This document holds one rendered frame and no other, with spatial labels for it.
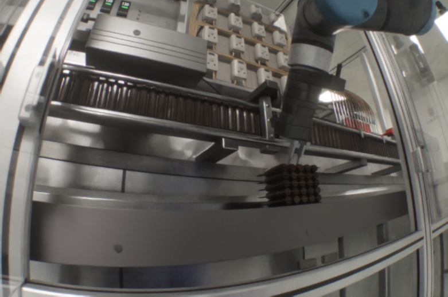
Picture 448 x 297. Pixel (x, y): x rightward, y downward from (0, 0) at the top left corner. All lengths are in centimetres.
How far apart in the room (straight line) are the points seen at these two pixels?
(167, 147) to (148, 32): 38
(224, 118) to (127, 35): 29
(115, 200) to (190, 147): 41
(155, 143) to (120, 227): 51
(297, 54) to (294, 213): 29
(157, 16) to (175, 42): 62
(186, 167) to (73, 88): 32
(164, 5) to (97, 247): 111
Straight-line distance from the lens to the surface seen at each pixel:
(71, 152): 59
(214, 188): 63
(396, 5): 45
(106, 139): 78
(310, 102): 49
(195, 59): 57
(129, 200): 48
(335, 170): 96
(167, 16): 121
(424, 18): 49
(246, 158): 91
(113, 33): 57
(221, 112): 59
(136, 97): 54
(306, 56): 49
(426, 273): 76
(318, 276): 37
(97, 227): 32
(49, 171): 59
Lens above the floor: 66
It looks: 22 degrees up
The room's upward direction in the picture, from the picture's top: 1 degrees counter-clockwise
